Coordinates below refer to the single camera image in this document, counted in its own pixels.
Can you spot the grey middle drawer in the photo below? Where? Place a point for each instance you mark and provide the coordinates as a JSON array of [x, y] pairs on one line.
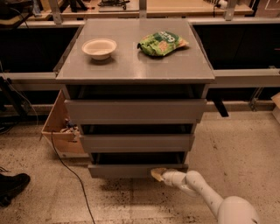
[[136, 137]]

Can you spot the grey bottom drawer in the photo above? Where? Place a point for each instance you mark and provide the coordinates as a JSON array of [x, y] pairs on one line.
[[134, 165]]

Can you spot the wooden workbench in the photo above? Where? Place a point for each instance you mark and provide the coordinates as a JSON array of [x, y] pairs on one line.
[[154, 9]]

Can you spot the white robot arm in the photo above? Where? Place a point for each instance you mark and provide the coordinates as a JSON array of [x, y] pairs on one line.
[[231, 210]]

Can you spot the wooden box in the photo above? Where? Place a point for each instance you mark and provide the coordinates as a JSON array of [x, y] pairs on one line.
[[56, 132]]

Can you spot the black shoe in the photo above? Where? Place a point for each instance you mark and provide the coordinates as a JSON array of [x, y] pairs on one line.
[[11, 186]]

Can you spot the grey drawer cabinet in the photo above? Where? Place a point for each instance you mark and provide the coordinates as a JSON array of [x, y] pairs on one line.
[[134, 112]]

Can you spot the white paper bowl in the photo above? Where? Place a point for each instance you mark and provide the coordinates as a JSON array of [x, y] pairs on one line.
[[99, 48]]

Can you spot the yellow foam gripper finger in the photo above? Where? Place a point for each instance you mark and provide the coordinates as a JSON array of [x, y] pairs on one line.
[[158, 173]]

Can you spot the grey drawer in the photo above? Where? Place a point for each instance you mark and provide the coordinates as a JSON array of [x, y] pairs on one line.
[[136, 104], [134, 165], [136, 137]]

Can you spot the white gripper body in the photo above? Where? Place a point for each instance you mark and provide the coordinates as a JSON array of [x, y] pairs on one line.
[[170, 177]]

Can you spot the grey top drawer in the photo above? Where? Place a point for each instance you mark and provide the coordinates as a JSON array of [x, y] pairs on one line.
[[136, 104]]

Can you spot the grey metal rail frame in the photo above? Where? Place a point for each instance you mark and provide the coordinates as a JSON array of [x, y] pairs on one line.
[[245, 77]]

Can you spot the green snack bag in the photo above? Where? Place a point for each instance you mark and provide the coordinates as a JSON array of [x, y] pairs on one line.
[[161, 43]]

